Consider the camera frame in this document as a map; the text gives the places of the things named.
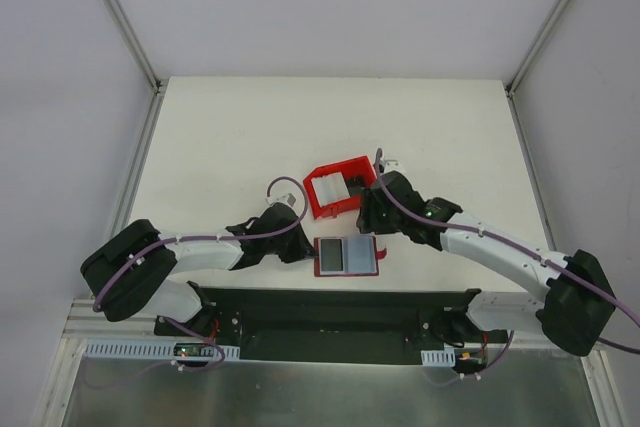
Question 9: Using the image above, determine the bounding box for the aluminium side rail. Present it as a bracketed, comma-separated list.
[106, 79, 169, 241]
[504, 89, 576, 308]

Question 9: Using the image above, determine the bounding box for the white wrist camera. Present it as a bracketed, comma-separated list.
[378, 158, 406, 174]
[267, 192, 296, 207]

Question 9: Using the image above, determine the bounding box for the aluminium side rail right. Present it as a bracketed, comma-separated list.
[504, 89, 576, 308]

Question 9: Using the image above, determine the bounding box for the red leather card holder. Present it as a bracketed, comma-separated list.
[314, 235, 388, 278]

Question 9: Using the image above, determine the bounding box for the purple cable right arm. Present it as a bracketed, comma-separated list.
[373, 146, 640, 387]

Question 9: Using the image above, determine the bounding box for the aluminium frame post left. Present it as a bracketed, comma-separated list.
[102, 0, 163, 92]

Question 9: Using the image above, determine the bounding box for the red plastic bin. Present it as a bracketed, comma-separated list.
[303, 155, 375, 219]

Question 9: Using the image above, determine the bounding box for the aluminium side rail left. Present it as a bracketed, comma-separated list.
[106, 79, 169, 241]

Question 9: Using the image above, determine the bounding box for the aluminium frame post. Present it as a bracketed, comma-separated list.
[102, 0, 163, 92]
[505, 0, 573, 98]

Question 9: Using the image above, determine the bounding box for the white slotted cable duct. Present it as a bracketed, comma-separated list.
[420, 347, 456, 368]
[84, 339, 240, 362]

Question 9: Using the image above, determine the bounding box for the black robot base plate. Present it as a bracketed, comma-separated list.
[186, 288, 508, 365]

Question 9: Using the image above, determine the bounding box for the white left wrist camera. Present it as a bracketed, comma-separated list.
[267, 192, 296, 207]

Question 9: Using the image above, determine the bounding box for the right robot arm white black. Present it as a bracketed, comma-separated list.
[356, 171, 615, 357]

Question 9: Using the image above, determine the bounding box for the white card stack in bin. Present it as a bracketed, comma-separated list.
[311, 172, 350, 207]

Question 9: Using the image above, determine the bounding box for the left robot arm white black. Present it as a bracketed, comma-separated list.
[80, 202, 316, 336]

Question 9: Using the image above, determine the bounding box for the white slotted cable duct right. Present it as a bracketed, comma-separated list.
[420, 347, 456, 368]

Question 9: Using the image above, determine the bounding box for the aluminium frame post right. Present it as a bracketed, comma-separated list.
[505, 0, 573, 98]

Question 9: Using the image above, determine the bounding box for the white slotted cable duct left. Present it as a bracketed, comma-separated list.
[84, 339, 240, 362]

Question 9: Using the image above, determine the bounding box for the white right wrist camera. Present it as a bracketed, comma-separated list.
[378, 158, 406, 174]

